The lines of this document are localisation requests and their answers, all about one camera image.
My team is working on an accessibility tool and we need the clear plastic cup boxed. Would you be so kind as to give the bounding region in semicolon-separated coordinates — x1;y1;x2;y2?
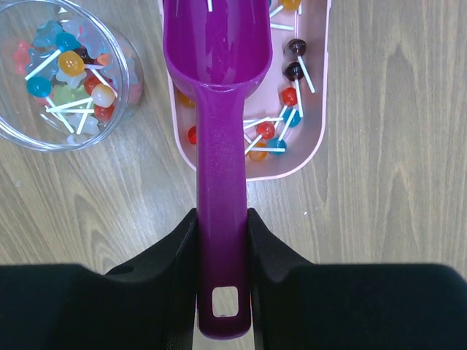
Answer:
1;1;144;152

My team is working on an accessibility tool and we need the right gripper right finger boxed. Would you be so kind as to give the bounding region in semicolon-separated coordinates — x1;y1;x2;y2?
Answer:
248;209;466;349

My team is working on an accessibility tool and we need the magenta plastic scoop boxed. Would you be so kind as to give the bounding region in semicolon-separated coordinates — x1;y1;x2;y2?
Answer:
163;1;273;339

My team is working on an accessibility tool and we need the pink tray of lollipops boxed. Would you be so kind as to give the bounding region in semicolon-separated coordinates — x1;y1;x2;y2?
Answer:
158;0;333;182

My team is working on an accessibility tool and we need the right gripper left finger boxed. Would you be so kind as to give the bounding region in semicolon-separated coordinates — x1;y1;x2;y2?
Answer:
1;211;197;349

